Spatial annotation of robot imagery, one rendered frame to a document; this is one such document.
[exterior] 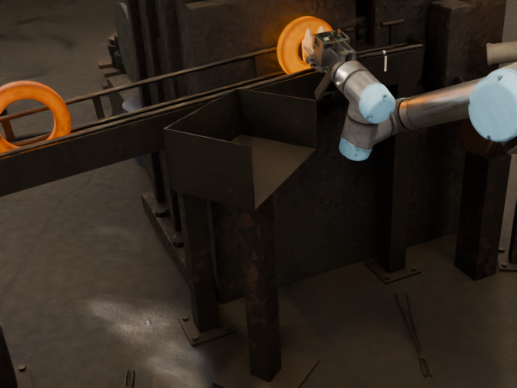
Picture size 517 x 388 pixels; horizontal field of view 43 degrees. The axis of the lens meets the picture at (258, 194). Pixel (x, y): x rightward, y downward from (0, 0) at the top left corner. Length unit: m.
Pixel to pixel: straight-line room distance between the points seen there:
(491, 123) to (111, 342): 1.20
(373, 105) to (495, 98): 0.30
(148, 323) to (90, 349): 0.18
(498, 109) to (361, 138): 0.38
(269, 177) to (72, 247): 1.17
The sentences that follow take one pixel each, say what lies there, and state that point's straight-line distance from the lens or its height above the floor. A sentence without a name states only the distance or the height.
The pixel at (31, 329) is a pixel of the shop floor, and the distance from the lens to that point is 2.04.
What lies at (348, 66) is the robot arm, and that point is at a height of 0.76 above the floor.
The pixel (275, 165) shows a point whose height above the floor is 0.60.
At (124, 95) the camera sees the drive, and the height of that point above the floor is 0.25.
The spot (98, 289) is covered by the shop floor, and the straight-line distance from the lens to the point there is 2.13.
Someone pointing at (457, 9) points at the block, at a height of 0.79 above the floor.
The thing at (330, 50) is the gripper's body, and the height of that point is 0.78.
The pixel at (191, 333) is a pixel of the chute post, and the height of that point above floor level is 0.01.
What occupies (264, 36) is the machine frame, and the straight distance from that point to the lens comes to 1.69.
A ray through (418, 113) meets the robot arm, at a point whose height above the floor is 0.66.
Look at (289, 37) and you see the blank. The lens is 1.64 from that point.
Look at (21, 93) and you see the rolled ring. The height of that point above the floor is 0.76.
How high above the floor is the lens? 1.20
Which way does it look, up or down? 28 degrees down
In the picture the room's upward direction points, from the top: 4 degrees counter-clockwise
